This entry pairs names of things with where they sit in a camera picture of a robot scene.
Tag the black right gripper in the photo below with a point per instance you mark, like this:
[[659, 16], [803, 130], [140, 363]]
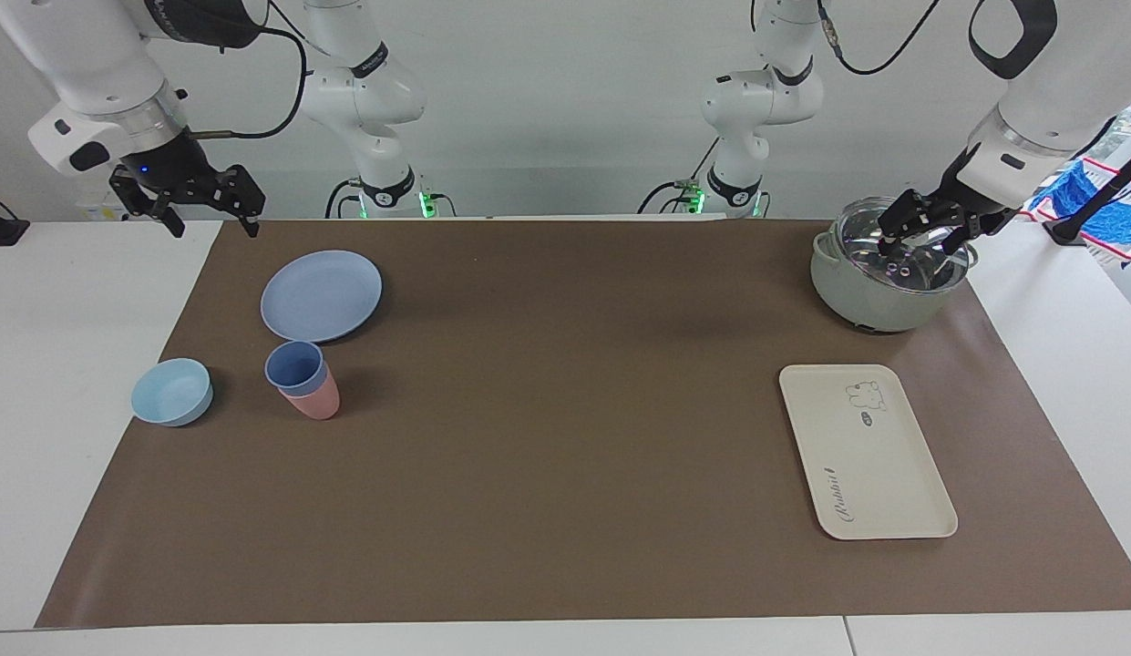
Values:
[[178, 173]]

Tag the brown table mat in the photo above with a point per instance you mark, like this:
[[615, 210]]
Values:
[[565, 437]]

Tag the black stand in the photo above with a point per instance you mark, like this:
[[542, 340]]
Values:
[[1089, 211]]

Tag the pale green pot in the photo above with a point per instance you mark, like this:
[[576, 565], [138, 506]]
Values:
[[857, 296]]

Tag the glass pot lid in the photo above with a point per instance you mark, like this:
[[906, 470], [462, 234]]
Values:
[[902, 264]]

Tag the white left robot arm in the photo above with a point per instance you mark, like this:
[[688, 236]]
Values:
[[1057, 82]]

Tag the blue ribbed cup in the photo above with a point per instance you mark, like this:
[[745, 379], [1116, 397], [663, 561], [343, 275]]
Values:
[[296, 366]]

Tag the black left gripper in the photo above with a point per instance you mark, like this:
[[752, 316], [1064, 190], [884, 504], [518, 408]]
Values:
[[952, 208]]

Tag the pink cup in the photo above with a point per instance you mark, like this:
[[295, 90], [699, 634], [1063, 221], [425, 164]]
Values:
[[317, 401]]

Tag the light blue bowl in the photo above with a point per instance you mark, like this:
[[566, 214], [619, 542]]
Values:
[[171, 392]]

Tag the blue round plate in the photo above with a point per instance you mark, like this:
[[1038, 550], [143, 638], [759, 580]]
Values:
[[321, 295]]

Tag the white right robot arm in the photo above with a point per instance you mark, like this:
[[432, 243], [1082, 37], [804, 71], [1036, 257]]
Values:
[[91, 55]]

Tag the pale yellow box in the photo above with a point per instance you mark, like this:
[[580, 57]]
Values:
[[100, 212]]

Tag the cream rabbit print tray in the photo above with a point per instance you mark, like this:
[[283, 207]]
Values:
[[866, 456]]

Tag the blue cloth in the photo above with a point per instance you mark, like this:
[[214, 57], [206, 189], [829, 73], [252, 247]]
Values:
[[1098, 205]]

